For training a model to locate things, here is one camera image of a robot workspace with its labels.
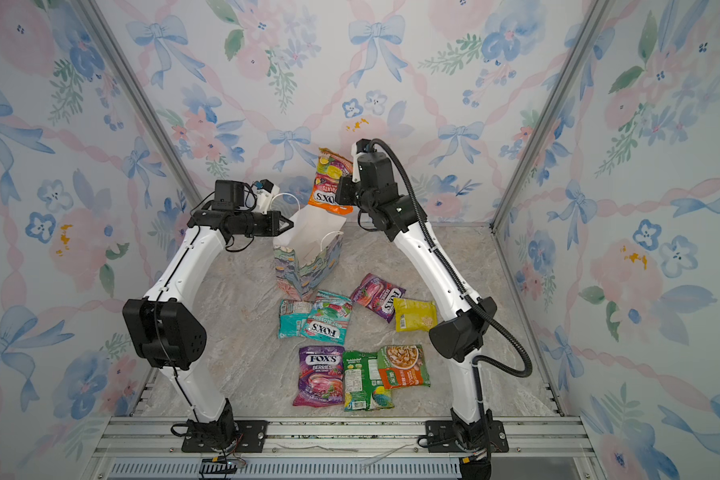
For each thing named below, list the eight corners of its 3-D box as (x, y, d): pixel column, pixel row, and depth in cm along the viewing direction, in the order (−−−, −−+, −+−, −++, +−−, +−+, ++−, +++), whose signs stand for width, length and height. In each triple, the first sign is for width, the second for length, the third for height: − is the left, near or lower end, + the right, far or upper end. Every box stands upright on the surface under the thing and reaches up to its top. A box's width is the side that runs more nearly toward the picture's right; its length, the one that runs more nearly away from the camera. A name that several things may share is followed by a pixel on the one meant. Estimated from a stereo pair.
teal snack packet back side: (276, 338, 92) (274, 333, 89) (283, 305, 100) (280, 299, 97) (307, 338, 92) (306, 333, 90) (311, 305, 100) (310, 299, 97)
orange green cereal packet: (378, 388, 83) (378, 385, 81) (377, 348, 91) (377, 344, 88) (428, 388, 83) (430, 385, 81) (423, 348, 91) (425, 344, 88)
